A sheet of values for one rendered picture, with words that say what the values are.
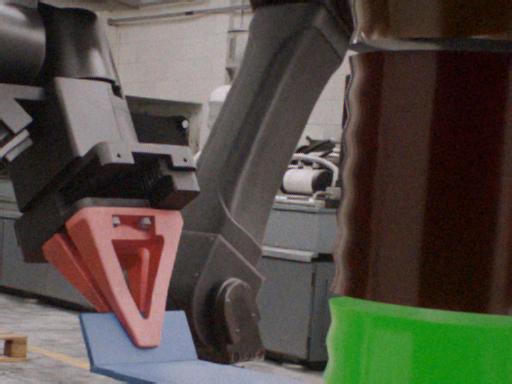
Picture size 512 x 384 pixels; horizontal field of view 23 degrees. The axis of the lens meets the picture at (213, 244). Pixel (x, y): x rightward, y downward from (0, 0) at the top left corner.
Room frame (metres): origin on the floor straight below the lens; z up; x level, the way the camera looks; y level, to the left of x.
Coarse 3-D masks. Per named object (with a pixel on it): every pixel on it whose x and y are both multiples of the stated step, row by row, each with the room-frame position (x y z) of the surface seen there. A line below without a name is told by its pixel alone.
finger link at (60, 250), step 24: (168, 168) 0.69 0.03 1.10; (144, 192) 0.70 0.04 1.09; (168, 192) 0.69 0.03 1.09; (192, 192) 0.69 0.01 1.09; (48, 240) 0.69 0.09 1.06; (72, 240) 0.69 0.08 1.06; (72, 264) 0.68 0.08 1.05; (144, 264) 0.71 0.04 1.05; (96, 288) 0.68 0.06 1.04; (144, 288) 0.70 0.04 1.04
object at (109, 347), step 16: (80, 320) 0.66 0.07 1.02; (96, 320) 0.66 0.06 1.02; (112, 320) 0.67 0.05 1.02; (176, 320) 0.70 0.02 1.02; (96, 336) 0.66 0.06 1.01; (112, 336) 0.67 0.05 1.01; (128, 336) 0.67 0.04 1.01; (176, 336) 0.69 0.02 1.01; (96, 352) 0.65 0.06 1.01; (112, 352) 0.66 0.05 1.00; (128, 352) 0.67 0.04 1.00; (144, 352) 0.67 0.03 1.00; (160, 352) 0.68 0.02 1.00; (176, 352) 0.69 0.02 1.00; (192, 352) 0.69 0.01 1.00; (96, 368) 0.65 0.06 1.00; (112, 368) 0.64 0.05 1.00; (128, 368) 0.65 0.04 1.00; (144, 368) 0.65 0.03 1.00; (160, 368) 0.65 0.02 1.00; (176, 368) 0.66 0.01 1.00; (192, 368) 0.66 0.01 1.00; (208, 368) 0.66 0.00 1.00; (224, 368) 0.67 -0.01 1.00
